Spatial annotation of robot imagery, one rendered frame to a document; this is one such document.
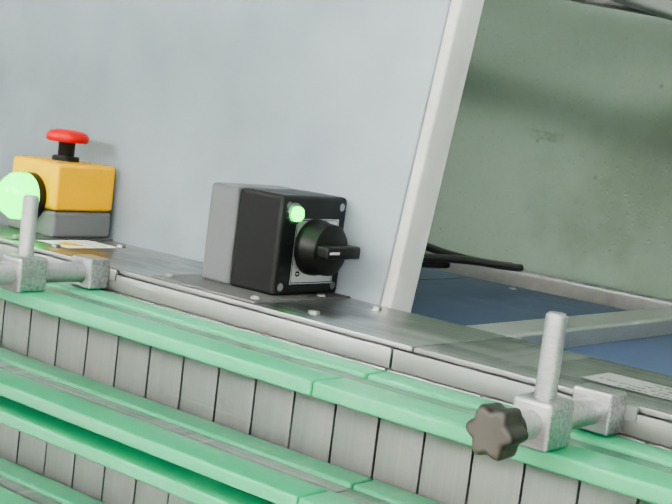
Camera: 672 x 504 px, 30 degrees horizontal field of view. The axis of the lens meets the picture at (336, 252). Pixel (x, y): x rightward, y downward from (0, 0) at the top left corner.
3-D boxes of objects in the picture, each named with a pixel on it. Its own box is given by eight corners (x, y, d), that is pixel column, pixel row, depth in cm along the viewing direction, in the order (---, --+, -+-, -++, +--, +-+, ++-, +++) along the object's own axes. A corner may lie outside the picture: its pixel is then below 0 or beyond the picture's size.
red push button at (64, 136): (34, 161, 119) (38, 125, 119) (68, 163, 122) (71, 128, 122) (61, 166, 116) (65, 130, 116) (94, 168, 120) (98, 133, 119)
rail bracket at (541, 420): (575, 420, 76) (451, 448, 65) (593, 300, 75) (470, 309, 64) (636, 437, 73) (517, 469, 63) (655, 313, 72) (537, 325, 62)
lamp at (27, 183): (14, 216, 119) (-13, 216, 116) (19, 169, 118) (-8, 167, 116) (44, 223, 116) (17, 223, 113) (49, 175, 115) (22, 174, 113)
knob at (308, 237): (326, 274, 101) (359, 281, 99) (290, 275, 98) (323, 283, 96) (333, 218, 101) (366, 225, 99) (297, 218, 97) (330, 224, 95)
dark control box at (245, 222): (269, 276, 108) (199, 279, 102) (280, 185, 107) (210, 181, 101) (342, 294, 103) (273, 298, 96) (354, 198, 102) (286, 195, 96)
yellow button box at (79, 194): (67, 228, 125) (5, 227, 119) (75, 153, 124) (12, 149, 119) (113, 239, 121) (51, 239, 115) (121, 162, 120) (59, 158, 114)
